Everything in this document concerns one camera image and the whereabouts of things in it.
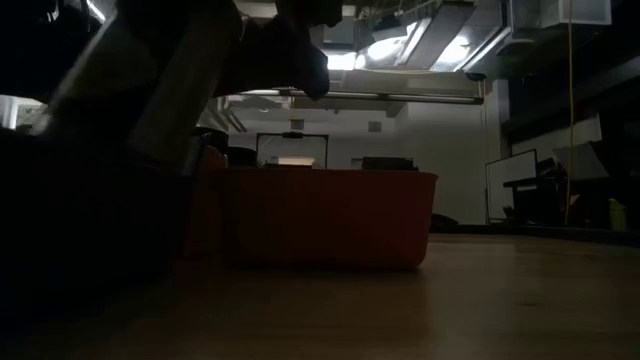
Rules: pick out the orange plastic bin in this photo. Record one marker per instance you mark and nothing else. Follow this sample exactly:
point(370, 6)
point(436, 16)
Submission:
point(325, 220)

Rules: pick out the bright ceiling light panel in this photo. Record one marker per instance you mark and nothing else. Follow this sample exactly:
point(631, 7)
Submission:
point(342, 61)

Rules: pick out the grey ceiling box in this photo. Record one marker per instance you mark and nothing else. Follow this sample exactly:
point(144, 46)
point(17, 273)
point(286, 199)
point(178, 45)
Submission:
point(340, 36)

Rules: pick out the bright monitor screen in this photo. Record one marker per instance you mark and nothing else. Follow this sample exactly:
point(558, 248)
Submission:
point(295, 161)

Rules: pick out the dark rounded object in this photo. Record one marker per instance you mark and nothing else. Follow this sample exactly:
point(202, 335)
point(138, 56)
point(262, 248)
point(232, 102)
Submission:
point(243, 157)

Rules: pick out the long horizontal metal bar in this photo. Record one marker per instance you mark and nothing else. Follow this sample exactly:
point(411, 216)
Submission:
point(400, 98)

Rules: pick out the dark low box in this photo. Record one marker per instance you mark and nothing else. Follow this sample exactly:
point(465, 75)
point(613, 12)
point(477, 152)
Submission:
point(387, 163)

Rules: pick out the large yellow plastic bin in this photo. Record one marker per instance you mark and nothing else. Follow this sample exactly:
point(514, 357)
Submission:
point(205, 215)

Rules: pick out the whiteboard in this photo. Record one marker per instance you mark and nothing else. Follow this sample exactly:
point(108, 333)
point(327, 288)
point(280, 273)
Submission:
point(512, 182)

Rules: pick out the dark blue plastic bin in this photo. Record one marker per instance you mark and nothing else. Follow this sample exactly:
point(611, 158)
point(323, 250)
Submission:
point(75, 225)

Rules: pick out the white cylinder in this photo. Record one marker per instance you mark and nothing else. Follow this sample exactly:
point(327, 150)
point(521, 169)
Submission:
point(8, 112)

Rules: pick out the white ceiling box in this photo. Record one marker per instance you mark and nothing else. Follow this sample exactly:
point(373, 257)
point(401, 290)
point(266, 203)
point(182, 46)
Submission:
point(560, 12)

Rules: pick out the black desk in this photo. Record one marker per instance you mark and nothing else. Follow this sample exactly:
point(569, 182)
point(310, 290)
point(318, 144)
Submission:
point(535, 200)

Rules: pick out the grey fabric cover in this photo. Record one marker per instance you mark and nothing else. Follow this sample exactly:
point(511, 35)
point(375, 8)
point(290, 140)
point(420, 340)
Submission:
point(580, 162)

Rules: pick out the green bottle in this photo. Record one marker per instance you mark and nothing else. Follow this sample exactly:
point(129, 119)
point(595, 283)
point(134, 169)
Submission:
point(617, 215)

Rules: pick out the black background frame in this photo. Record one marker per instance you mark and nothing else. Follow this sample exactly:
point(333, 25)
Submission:
point(292, 135)

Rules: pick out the square wall vent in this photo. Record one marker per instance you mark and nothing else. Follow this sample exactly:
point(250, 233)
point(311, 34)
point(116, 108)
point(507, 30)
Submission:
point(374, 126)

